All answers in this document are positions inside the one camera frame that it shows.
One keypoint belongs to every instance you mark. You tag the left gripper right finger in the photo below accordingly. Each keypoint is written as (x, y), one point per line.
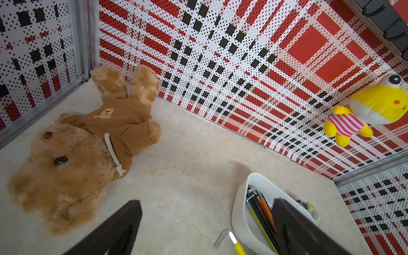
(297, 235)

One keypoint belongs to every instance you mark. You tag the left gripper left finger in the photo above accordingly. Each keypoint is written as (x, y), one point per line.
(116, 236)

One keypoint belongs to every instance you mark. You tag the green hex key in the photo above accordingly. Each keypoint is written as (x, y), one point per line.
(264, 233)

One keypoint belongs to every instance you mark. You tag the orange hex key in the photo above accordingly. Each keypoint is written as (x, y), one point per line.
(267, 211)

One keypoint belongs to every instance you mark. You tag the white plastic storage box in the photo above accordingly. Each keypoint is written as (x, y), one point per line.
(244, 226)

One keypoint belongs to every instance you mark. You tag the yellow hex key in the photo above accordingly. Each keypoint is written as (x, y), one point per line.
(226, 233)

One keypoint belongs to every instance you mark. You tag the long black hex key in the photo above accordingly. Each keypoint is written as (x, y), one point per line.
(253, 195)

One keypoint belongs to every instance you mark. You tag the brown teddy bear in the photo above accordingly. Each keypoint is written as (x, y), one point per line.
(73, 161)

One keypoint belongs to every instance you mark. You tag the yellow frog plush toy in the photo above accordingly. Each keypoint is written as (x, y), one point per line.
(381, 104)

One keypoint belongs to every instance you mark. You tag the small yellow keychain toy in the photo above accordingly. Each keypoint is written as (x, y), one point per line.
(311, 210)

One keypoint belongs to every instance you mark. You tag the black hook rail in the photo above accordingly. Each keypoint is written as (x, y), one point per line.
(386, 18)

